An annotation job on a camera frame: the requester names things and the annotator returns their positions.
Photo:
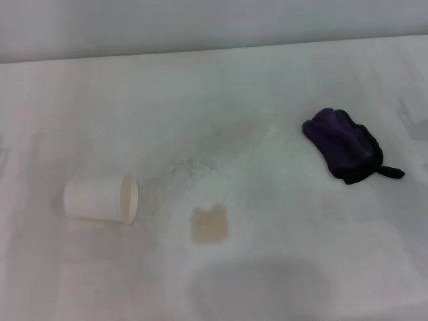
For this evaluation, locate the white paper cup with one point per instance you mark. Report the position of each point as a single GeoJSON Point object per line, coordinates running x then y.
{"type": "Point", "coordinates": [93, 200]}

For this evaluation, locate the brown water stain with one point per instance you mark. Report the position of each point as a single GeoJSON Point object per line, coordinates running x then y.
{"type": "Point", "coordinates": [209, 225]}

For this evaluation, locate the purple rag with black trim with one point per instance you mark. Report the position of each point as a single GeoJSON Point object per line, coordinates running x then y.
{"type": "Point", "coordinates": [341, 140]}

